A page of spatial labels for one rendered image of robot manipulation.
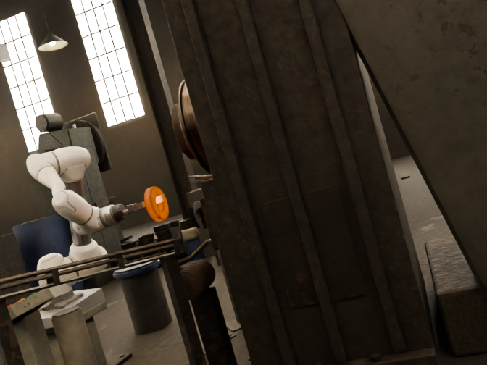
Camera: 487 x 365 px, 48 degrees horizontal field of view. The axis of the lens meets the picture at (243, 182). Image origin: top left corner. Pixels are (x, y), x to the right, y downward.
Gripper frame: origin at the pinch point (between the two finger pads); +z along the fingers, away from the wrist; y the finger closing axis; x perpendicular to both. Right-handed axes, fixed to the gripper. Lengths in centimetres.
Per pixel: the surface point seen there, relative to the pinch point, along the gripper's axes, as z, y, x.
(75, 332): -34, 36, -39
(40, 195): -265, -287, 41
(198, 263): 8.8, -1.7, -32.3
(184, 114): 21.9, -10.4, 31.7
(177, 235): 10.0, 12.1, -16.2
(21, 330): -53, 41, -31
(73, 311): -33, 34, -31
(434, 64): 123, 18, 13
